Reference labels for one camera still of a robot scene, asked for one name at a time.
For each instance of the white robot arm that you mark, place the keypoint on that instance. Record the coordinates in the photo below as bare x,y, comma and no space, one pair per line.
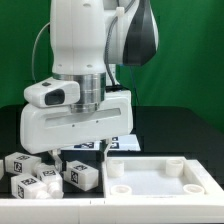
75,105

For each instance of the white part at left edge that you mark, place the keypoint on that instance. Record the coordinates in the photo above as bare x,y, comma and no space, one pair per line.
1,169

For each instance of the white sheet with tags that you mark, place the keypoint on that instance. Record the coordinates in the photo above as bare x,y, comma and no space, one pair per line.
121,143

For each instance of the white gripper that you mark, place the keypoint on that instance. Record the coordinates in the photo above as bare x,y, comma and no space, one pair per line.
51,129

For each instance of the white obstacle fence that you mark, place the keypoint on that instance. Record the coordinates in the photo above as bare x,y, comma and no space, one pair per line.
113,210

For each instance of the white square tabletop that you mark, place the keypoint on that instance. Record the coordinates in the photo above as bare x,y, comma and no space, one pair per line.
156,177

